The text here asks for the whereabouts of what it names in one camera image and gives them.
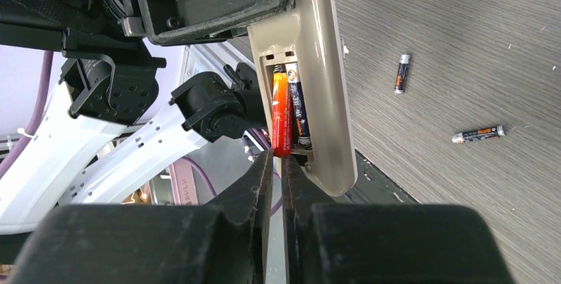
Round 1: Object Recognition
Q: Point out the white remote control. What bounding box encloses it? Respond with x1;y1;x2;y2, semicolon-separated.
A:
247;0;357;196

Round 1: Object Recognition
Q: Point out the red battery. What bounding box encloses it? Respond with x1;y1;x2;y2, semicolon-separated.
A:
271;65;292;158

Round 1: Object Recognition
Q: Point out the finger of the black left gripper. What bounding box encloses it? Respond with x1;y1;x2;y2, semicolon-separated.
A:
127;0;295;47

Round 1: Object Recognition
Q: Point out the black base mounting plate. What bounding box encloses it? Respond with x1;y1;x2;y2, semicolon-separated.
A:
339;150;419;205

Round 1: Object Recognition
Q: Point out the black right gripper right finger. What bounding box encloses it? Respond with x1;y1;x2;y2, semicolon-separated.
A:
281;156;514;283

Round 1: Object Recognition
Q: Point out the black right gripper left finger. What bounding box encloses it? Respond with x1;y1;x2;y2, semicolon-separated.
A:
9;151;273;283

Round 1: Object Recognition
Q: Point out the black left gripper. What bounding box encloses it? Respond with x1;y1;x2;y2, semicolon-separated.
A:
1;0;145;52

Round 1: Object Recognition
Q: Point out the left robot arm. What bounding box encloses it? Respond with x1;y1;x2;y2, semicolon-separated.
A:
1;0;295;234

